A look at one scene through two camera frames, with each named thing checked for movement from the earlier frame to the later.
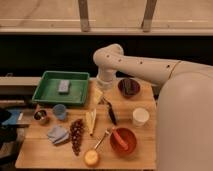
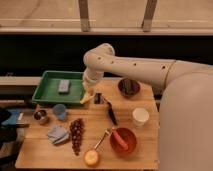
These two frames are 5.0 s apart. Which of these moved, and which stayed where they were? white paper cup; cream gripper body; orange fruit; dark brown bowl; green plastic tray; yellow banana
Moved: yellow banana; cream gripper body
Stayed: orange fruit; dark brown bowl; white paper cup; green plastic tray
